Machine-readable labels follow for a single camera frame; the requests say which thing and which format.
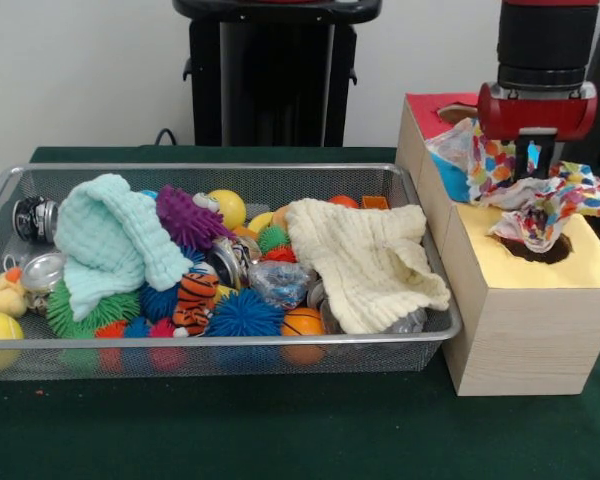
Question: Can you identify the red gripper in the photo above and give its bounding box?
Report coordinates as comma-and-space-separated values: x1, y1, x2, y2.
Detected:
477, 82, 600, 180

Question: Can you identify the colourful printed cloth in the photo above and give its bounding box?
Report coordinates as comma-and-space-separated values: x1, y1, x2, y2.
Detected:
424, 117, 600, 254

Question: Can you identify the wooden box with three holes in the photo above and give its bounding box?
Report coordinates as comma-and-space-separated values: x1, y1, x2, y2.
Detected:
394, 92, 600, 397

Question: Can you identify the cream knitted cloth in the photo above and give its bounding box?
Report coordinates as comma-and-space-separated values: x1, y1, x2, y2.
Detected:
283, 198, 452, 335

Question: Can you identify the small orange basketball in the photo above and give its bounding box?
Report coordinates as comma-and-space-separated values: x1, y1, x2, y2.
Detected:
281, 307, 326, 337

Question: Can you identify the blue spiky ball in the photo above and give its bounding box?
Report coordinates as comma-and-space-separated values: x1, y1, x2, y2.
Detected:
204, 288, 287, 339

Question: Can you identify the purple spiky toy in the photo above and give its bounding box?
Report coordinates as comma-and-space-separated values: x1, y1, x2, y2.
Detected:
155, 184, 236, 251

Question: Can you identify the tiger plush toy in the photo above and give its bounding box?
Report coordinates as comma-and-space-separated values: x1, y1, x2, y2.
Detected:
172, 272, 221, 338

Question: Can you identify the mint green cloth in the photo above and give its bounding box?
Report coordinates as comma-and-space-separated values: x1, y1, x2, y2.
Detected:
53, 173, 195, 323

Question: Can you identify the green spiky ball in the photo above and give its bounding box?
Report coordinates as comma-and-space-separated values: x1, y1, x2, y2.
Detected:
45, 279, 142, 340

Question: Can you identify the yellow plush duck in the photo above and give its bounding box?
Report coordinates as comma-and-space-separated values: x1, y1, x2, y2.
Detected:
0, 267, 29, 319

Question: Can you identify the wire mesh bin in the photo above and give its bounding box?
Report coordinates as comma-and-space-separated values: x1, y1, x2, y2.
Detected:
0, 162, 464, 382

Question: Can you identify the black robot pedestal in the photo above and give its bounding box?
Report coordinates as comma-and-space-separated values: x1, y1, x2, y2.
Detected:
172, 0, 384, 148

